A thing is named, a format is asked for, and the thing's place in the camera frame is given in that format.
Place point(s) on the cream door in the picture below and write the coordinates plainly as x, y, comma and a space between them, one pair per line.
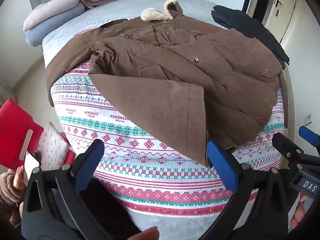
285, 22

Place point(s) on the brown coat with fur hood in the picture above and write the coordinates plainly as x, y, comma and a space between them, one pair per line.
175, 80

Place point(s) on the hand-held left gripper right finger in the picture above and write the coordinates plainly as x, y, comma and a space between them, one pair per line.
222, 165

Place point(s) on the blue-grey pillow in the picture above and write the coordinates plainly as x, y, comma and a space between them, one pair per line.
47, 30

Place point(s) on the person's left hand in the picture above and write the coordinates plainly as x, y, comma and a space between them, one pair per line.
146, 233

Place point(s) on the smartphone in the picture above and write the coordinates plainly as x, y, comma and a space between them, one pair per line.
30, 163

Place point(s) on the black folded coat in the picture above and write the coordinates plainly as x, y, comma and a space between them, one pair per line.
245, 22

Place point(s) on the red green patterned blanket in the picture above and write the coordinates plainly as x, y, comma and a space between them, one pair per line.
140, 160

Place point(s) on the white wall socket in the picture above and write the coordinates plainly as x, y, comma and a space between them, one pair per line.
308, 119

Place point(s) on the white floral cushion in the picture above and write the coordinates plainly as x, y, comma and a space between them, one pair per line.
53, 145

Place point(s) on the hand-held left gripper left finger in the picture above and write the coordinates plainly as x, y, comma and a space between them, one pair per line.
87, 165

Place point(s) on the red chair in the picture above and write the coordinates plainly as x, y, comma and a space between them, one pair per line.
15, 135

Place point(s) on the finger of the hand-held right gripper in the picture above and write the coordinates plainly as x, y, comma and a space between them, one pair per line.
287, 148
308, 135

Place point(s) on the pink pillow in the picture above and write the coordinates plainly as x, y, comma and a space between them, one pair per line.
50, 10

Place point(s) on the person's right hand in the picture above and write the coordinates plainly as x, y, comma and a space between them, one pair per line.
298, 212

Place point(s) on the person's dark clothing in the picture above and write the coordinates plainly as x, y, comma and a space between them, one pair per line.
105, 210

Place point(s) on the bed with grey sheet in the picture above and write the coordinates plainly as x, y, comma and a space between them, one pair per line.
105, 12

